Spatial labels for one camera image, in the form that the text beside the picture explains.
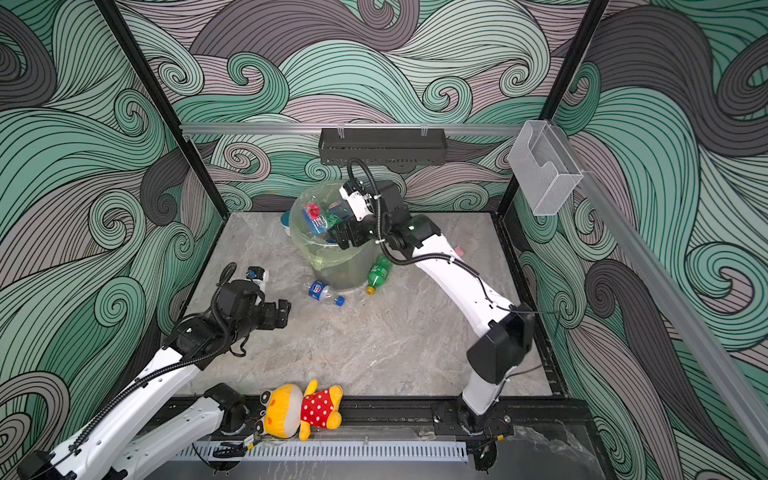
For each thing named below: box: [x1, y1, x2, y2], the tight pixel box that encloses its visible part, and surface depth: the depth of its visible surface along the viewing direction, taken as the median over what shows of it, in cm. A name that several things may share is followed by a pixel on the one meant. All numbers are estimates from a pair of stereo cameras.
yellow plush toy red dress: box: [254, 379, 344, 441], surface depth 71 cm
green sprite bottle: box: [366, 254, 393, 295], surface depth 99 cm
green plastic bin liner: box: [289, 182, 378, 271], surface depth 85 cm
